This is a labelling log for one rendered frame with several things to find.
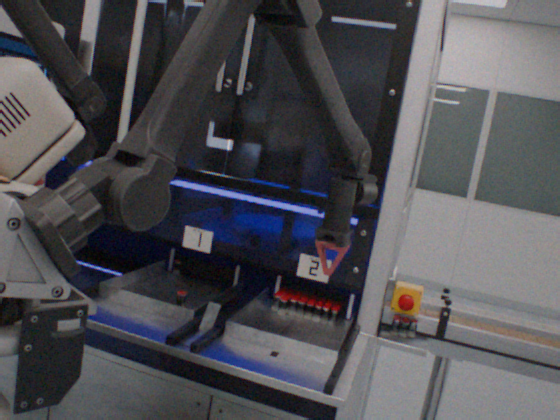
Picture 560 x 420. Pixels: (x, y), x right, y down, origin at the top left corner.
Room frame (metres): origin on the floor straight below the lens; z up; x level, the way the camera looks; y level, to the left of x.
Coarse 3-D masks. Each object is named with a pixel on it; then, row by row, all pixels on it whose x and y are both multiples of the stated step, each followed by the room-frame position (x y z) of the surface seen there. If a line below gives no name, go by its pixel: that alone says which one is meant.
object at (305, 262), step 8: (304, 256) 1.38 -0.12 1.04; (312, 256) 1.37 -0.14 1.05; (304, 264) 1.38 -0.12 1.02; (312, 264) 1.37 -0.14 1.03; (320, 264) 1.37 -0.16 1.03; (328, 264) 1.36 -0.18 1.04; (304, 272) 1.38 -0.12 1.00; (312, 272) 1.37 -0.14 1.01; (320, 272) 1.37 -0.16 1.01; (320, 280) 1.36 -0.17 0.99
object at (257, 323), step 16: (256, 304) 1.37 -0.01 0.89; (272, 304) 1.43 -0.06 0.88; (240, 320) 1.25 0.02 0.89; (256, 320) 1.28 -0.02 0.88; (272, 320) 1.30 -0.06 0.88; (288, 320) 1.32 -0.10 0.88; (304, 320) 1.35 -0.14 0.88; (352, 320) 1.32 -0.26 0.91; (240, 336) 1.14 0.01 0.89; (256, 336) 1.13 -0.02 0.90; (272, 336) 1.12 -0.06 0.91; (288, 336) 1.21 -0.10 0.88; (304, 336) 1.23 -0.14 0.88; (320, 336) 1.25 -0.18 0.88; (336, 336) 1.27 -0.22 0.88; (288, 352) 1.11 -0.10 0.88; (304, 352) 1.10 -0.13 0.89; (320, 352) 1.10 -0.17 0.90; (336, 352) 1.09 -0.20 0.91
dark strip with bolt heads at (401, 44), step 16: (416, 0) 1.34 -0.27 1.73; (400, 16) 1.35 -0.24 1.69; (400, 32) 1.35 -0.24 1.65; (400, 48) 1.35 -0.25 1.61; (400, 64) 1.34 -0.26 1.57; (400, 80) 1.34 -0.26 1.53; (384, 96) 1.35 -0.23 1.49; (400, 96) 1.34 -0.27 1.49; (384, 112) 1.35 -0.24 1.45; (384, 128) 1.35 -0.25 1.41; (384, 144) 1.34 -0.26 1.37; (384, 160) 1.34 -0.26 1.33; (384, 176) 1.34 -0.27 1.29
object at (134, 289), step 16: (144, 272) 1.45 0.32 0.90; (160, 272) 1.54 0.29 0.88; (112, 288) 1.24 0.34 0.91; (128, 288) 1.34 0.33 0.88; (144, 288) 1.37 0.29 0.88; (160, 288) 1.39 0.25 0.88; (176, 288) 1.42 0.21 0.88; (192, 288) 1.45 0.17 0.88; (208, 288) 1.47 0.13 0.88; (224, 288) 1.50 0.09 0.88; (240, 288) 1.49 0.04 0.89; (128, 304) 1.23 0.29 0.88; (144, 304) 1.21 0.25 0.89; (160, 304) 1.20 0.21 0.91; (192, 304) 1.31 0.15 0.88; (176, 320) 1.19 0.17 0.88
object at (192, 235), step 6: (186, 228) 1.47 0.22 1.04; (192, 228) 1.47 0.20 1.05; (186, 234) 1.47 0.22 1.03; (192, 234) 1.47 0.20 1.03; (198, 234) 1.46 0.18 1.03; (204, 234) 1.46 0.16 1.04; (210, 234) 1.45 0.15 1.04; (186, 240) 1.47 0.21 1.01; (192, 240) 1.47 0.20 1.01; (198, 240) 1.46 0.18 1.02; (204, 240) 1.46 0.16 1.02; (210, 240) 1.45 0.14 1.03; (186, 246) 1.47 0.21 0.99; (192, 246) 1.47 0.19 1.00; (198, 246) 1.46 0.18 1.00; (204, 246) 1.46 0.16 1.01
